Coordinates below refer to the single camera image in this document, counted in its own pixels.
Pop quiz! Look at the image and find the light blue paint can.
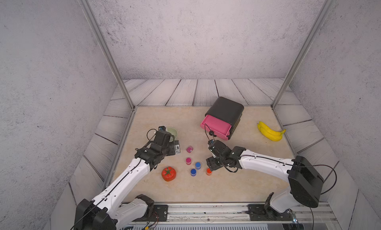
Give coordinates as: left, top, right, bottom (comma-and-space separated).
195, 162, 201, 170

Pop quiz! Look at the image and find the pink top drawer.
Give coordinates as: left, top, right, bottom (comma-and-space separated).
200, 115, 232, 141

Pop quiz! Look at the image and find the black drawer cabinet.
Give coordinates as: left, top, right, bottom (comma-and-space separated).
205, 97, 244, 138

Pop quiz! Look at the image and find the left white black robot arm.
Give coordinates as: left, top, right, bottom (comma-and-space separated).
72, 126, 180, 230

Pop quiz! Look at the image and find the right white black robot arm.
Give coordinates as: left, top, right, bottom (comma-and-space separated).
206, 140, 324, 214

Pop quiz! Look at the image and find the light green bowl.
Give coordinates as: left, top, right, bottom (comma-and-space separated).
166, 127, 178, 138

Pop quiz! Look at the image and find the red tomato toy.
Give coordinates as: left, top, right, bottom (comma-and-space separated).
161, 166, 177, 182

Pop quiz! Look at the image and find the yellow banana bunch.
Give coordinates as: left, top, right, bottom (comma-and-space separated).
258, 121, 286, 142

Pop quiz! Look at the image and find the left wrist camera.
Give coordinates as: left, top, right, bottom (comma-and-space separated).
174, 140, 181, 155

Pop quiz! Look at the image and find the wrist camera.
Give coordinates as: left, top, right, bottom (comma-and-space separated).
174, 140, 181, 155
208, 140, 215, 147

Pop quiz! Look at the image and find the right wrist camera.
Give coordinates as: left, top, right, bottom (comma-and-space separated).
208, 140, 215, 147

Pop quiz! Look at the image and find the front aluminium rail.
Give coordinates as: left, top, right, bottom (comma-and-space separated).
78, 202, 343, 230

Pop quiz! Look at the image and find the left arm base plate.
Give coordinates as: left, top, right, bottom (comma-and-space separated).
133, 204, 169, 223

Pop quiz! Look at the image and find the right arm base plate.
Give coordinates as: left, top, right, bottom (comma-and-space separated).
246, 204, 294, 222

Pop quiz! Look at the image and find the left metal frame post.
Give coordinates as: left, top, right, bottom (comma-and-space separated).
78, 0, 135, 110

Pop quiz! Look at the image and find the metal frame post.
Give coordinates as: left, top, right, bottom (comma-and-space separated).
271, 0, 335, 111
78, 0, 135, 110

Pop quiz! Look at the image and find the right metal frame post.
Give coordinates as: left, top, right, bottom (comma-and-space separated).
271, 0, 335, 111

